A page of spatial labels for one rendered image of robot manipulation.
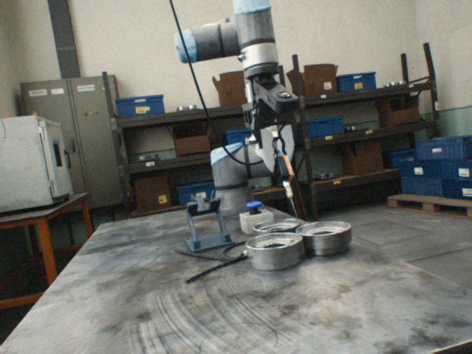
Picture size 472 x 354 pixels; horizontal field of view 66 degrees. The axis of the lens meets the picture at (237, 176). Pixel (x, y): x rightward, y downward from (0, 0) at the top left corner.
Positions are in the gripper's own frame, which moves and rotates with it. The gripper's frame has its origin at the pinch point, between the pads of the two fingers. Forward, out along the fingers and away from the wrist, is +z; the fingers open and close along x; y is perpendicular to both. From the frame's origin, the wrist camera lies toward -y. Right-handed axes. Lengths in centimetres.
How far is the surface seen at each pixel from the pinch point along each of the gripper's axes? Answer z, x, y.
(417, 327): 16.8, 5.7, -38.7
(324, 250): 16.1, -0.5, -11.5
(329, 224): 13.8, -6.8, -4.5
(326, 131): -2, -226, 322
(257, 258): 14.4, 12.2, -10.5
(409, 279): 17.1, -3.1, -28.7
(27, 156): -20, 83, 213
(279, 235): 13.4, 4.5, -4.2
